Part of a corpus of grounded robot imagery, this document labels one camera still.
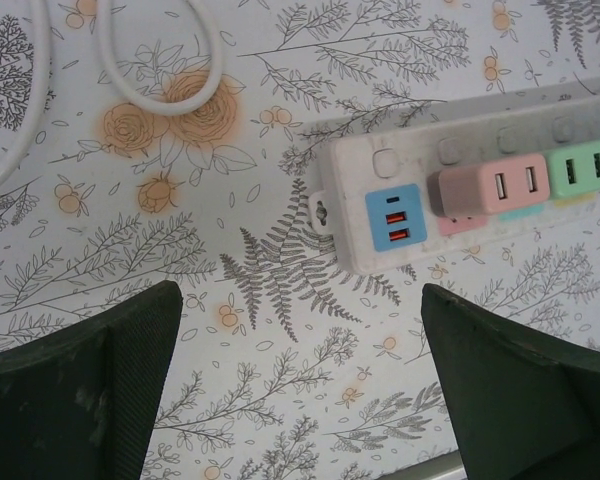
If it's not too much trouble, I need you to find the white power strip cable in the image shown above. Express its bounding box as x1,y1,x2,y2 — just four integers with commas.
0,0,226,199

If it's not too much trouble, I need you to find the floral patterned tablecloth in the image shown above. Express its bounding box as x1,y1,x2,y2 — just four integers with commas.
0,0,600,480

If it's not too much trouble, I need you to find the pink plug adapter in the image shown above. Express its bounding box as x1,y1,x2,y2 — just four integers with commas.
426,152,552,221

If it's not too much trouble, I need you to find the green plug adapter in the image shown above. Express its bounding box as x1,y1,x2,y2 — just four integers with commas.
547,139,600,200

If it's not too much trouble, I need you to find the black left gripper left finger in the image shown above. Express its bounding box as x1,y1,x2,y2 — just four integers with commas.
0,279,183,480

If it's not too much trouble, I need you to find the white multi-socket power strip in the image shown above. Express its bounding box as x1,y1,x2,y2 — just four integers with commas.
307,74,600,275

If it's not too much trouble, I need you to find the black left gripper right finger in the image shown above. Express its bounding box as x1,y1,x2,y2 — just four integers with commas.
420,283,600,480

